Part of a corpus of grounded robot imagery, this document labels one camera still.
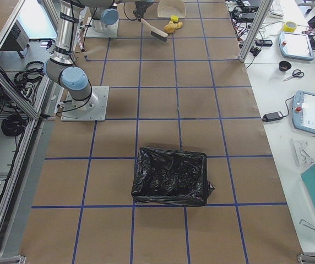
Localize lower teach pendant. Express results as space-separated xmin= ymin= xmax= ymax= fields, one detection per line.
xmin=292 ymin=90 xmax=315 ymax=134

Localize black power brick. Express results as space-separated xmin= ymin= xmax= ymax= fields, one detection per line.
xmin=262 ymin=111 xmax=284 ymax=123

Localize metal hex key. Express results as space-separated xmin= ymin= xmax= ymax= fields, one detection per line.
xmin=299 ymin=219 xmax=315 ymax=231

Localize golden oval bread bun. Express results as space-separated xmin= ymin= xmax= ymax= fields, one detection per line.
xmin=164 ymin=21 xmax=175 ymax=34

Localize yellow tape roll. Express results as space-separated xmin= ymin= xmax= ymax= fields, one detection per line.
xmin=282 ymin=21 xmax=297 ymax=32

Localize black small bowl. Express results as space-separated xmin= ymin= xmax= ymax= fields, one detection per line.
xmin=278 ymin=60 xmax=292 ymax=72

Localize grey control box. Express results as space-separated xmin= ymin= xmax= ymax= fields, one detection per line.
xmin=0 ymin=20 xmax=30 ymax=59

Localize black handled scissors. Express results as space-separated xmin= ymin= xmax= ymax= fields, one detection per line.
xmin=283 ymin=69 xmax=305 ymax=81

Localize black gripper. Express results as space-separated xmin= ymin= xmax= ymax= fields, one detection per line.
xmin=133 ymin=1 xmax=148 ymax=17

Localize twisted bread roll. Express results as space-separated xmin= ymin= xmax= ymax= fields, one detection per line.
xmin=173 ymin=21 xmax=183 ymax=30

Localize white hand brush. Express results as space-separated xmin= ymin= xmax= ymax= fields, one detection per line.
xmin=140 ymin=18 xmax=168 ymax=42

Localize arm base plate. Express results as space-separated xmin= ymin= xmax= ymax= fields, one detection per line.
xmin=85 ymin=17 xmax=119 ymax=39
xmin=60 ymin=86 xmax=110 ymax=122

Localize upper teach pendant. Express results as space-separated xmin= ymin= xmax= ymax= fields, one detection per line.
xmin=278 ymin=31 xmax=314 ymax=61

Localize yellow green sponge block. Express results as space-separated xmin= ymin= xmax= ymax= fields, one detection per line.
xmin=170 ymin=15 xmax=179 ymax=23

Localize clear plastic bag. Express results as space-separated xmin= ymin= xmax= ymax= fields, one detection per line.
xmin=291 ymin=139 xmax=315 ymax=167

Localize beige plastic dustpan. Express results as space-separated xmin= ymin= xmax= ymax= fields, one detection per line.
xmin=157 ymin=0 xmax=186 ymax=18

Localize aluminium frame post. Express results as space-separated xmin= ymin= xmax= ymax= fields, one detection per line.
xmin=238 ymin=0 xmax=273 ymax=63

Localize coiled black cable bundle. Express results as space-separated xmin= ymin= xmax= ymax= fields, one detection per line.
xmin=1 ymin=113 xmax=28 ymax=138

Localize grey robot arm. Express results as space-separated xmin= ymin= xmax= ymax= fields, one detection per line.
xmin=89 ymin=1 xmax=154 ymax=33
xmin=44 ymin=1 xmax=121 ymax=112

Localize teach pendant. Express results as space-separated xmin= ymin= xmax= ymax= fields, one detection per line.
xmin=278 ymin=31 xmax=314 ymax=61
xmin=292 ymin=90 xmax=315 ymax=134

